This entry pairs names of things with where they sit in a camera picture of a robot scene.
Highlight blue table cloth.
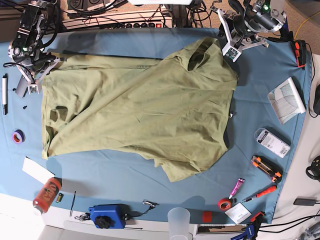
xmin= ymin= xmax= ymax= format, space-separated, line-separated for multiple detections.
xmin=0 ymin=42 xmax=313 ymax=223

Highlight silver carabiner clip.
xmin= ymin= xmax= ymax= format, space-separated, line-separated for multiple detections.
xmin=142 ymin=199 xmax=159 ymax=209

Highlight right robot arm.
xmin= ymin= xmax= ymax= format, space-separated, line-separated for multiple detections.
xmin=3 ymin=0 xmax=66 ymax=93

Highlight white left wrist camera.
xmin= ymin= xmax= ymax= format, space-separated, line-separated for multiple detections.
xmin=222 ymin=44 xmax=242 ymax=63

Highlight red tape roll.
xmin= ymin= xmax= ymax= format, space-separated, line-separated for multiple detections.
xmin=218 ymin=198 xmax=233 ymax=211

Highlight clear plastic screw box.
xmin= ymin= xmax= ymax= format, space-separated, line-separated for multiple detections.
xmin=254 ymin=128 xmax=291 ymax=159

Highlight white paper card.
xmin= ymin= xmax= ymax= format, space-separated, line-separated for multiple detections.
xmin=22 ymin=157 xmax=55 ymax=184

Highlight red plastic block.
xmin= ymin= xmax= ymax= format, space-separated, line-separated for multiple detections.
xmin=202 ymin=211 xmax=213 ymax=223

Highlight white marker pen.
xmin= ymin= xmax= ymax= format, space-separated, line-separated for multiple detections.
xmin=2 ymin=73 xmax=8 ymax=115

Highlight white power strip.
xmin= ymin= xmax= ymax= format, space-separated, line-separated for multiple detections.
xmin=62 ymin=8 xmax=174 ymax=30

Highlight black orange tool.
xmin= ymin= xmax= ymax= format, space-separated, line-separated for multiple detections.
xmin=294 ymin=39 xmax=307 ymax=70

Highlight black tweezers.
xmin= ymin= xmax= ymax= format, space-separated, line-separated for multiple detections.
xmin=69 ymin=191 xmax=77 ymax=217

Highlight small yellow black battery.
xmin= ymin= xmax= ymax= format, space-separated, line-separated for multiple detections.
xmin=55 ymin=193 xmax=64 ymax=203

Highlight purple tape roll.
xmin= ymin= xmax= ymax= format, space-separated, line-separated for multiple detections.
xmin=11 ymin=129 xmax=26 ymax=144

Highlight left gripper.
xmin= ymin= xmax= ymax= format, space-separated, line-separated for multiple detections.
xmin=210 ymin=4 xmax=269 ymax=52

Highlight blue black clamp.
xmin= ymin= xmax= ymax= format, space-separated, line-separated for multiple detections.
xmin=231 ymin=211 xmax=265 ymax=240

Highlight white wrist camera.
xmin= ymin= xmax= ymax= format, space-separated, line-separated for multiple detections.
xmin=27 ymin=83 xmax=42 ymax=95
xmin=222 ymin=44 xmax=242 ymax=63

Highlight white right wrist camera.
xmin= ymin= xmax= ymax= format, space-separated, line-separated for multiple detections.
xmin=27 ymin=83 xmax=42 ymax=95

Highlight white square packet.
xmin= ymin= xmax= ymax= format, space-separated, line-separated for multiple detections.
xmin=225 ymin=202 xmax=252 ymax=225

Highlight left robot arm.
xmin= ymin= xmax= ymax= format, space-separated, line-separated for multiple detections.
xmin=210 ymin=0 xmax=287 ymax=56

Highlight translucent plastic cup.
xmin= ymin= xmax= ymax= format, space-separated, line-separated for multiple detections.
xmin=167 ymin=207 xmax=191 ymax=240

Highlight olive green t-shirt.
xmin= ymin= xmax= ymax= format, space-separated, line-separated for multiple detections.
xmin=41 ymin=36 xmax=238 ymax=182

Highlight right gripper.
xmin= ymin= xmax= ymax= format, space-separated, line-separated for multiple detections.
xmin=17 ymin=52 xmax=66 ymax=84

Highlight pink glue tube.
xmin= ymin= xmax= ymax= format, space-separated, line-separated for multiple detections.
xmin=228 ymin=178 xmax=245 ymax=199

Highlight blue plastic box device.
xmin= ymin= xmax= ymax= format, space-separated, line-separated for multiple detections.
xmin=88 ymin=204 xmax=128 ymax=229

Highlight leaf pattern notebook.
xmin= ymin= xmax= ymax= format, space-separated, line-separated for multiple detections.
xmin=267 ymin=77 xmax=306 ymax=125

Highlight orange handle screwdriver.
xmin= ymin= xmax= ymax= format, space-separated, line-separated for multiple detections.
xmin=242 ymin=185 xmax=277 ymax=203

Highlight grey remote control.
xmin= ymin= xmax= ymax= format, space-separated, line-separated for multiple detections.
xmin=15 ymin=76 xmax=29 ymax=98

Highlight orange black utility knife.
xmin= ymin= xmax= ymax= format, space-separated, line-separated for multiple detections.
xmin=251 ymin=155 xmax=283 ymax=184

